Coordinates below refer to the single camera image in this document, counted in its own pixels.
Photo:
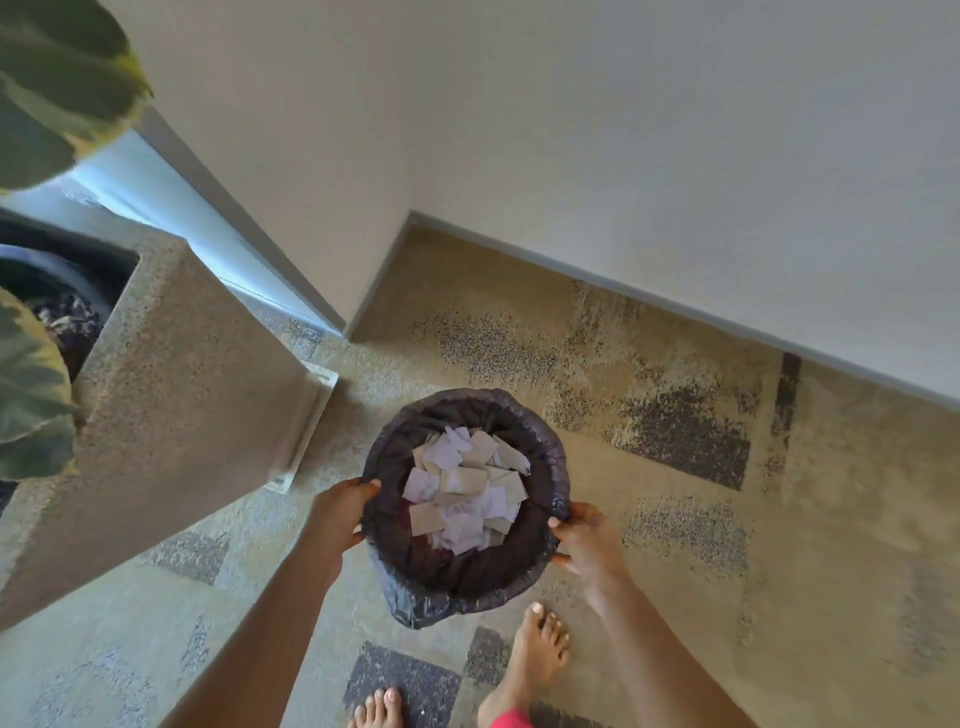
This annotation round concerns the person's left hand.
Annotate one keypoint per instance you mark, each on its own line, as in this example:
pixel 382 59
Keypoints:
pixel 335 516

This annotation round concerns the person's right hand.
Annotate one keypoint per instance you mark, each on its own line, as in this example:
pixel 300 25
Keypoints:
pixel 592 546

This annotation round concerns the person's right thumb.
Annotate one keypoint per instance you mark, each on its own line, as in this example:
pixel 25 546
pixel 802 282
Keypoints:
pixel 562 526

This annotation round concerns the person's left thumb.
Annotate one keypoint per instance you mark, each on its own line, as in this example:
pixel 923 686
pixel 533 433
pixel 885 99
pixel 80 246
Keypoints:
pixel 358 489

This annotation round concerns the trash bin with black bag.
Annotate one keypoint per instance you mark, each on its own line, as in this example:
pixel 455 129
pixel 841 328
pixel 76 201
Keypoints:
pixel 465 574

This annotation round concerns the person's left forearm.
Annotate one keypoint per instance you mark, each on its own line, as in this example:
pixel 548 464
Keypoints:
pixel 259 637

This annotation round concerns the person's right forearm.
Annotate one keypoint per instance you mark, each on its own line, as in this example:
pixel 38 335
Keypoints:
pixel 660 660

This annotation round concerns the pile of white paper scraps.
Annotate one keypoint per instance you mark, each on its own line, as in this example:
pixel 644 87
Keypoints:
pixel 465 491

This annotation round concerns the person's right foot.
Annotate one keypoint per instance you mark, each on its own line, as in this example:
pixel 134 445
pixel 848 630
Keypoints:
pixel 532 660

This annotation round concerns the person's foot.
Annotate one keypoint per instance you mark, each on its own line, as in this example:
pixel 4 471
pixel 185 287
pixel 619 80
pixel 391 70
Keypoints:
pixel 532 660
pixel 379 711

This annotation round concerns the speckled stone planter box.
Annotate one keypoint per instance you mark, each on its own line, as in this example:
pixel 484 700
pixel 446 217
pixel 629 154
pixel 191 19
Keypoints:
pixel 187 390

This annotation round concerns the red garment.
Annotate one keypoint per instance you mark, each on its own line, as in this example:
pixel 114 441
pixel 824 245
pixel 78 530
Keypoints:
pixel 511 718

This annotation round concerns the person's left foot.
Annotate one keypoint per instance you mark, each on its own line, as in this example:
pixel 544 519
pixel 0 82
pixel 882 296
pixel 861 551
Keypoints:
pixel 379 711

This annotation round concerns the dark potting soil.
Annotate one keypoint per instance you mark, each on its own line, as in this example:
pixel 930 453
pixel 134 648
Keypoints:
pixel 71 322

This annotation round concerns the black plant pot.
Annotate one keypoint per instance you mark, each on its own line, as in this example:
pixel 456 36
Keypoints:
pixel 90 274

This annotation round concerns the green leafy plant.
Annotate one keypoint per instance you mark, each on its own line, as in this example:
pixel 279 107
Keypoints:
pixel 52 82

